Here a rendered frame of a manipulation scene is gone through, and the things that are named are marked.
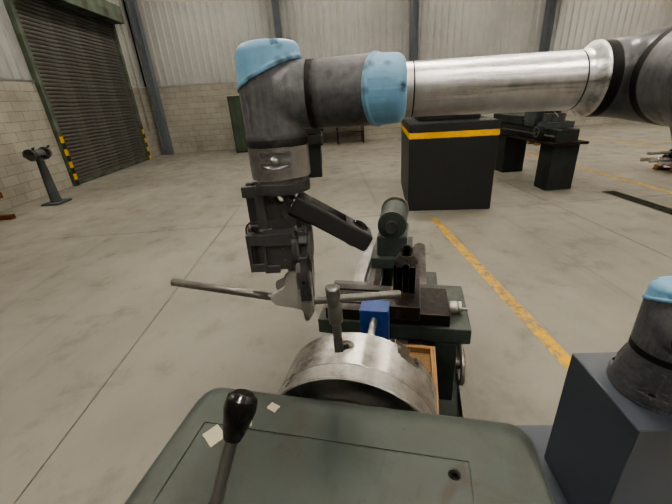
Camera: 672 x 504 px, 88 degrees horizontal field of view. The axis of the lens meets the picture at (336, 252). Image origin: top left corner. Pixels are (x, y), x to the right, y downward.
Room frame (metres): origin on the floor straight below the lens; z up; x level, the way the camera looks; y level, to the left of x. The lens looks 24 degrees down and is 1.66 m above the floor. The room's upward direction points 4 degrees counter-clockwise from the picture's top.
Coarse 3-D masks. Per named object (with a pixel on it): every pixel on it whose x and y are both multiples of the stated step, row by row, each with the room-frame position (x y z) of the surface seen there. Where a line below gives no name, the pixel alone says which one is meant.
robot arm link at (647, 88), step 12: (660, 36) 0.46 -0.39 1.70; (648, 48) 0.46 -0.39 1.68; (660, 48) 0.44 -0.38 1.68; (648, 60) 0.45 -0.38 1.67; (660, 60) 0.43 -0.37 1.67; (636, 72) 0.46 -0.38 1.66; (648, 72) 0.44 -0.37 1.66; (660, 72) 0.42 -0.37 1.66; (636, 84) 0.45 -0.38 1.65; (648, 84) 0.43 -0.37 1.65; (660, 84) 0.42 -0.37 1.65; (636, 96) 0.45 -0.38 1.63; (648, 96) 0.43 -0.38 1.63; (660, 96) 0.41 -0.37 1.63; (636, 108) 0.46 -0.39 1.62; (648, 108) 0.44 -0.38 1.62; (660, 108) 0.42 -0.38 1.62; (648, 120) 0.45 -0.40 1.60; (660, 120) 0.43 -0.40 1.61
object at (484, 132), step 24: (408, 120) 5.79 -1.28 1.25; (432, 120) 5.42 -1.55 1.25; (456, 120) 5.17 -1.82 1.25; (480, 120) 4.94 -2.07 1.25; (408, 144) 5.17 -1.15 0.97; (432, 144) 5.01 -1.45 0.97; (456, 144) 4.97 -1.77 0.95; (480, 144) 4.92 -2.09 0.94; (408, 168) 5.08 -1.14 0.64; (432, 168) 5.01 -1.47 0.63; (456, 168) 4.96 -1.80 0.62; (480, 168) 4.92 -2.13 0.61; (408, 192) 5.06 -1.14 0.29; (432, 192) 5.01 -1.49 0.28; (456, 192) 4.96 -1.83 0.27; (480, 192) 4.91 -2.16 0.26
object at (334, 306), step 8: (328, 288) 0.44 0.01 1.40; (336, 288) 0.44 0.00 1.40; (328, 296) 0.44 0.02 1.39; (336, 296) 0.43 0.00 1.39; (328, 304) 0.44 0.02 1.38; (336, 304) 0.43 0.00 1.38; (328, 312) 0.44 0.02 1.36; (336, 312) 0.43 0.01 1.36; (336, 320) 0.43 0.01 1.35; (336, 328) 0.44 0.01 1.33; (336, 336) 0.44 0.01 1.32; (336, 344) 0.44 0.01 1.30; (336, 352) 0.44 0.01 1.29
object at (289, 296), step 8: (288, 272) 0.43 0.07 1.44; (288, 280) 0.42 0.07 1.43; (296, 280) 0.42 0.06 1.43; (288, 288) 0.43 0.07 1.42; (296, 288) 0.42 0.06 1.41; (312, 288) 0.44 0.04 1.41; (272, 296) 0.43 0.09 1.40; (280, 296) 0.43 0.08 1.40; (288, 296) 0.43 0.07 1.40; (296, 296) 0.42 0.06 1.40; (312, 296) 0.42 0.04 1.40; (280, 304) 0.43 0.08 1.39; (288, 304) 0.43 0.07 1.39; (296, 304) 0.43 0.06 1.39; (304, 304) 0.42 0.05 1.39; (312, 304) 0.42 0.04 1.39; (304, 312) 0.42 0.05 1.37; (312, 312) 0.43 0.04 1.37
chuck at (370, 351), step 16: (352, 336) 0.54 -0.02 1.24; (368, 336) 0.54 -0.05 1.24; (304, 352) 0.55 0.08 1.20; (320, 352) 0.51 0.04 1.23; (352, 352) 0.49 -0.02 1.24; (368, 352) 0.49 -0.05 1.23; (384, 352) 0.50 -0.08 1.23; (304, 368) 0.49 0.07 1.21; (384, 368) 0.46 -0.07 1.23; (400, 368) 0.47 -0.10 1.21; (416, 368) 0.50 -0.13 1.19; (416, 384) 0.46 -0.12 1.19; (432, 384) 0.50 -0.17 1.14; (432, 400) 0.46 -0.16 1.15
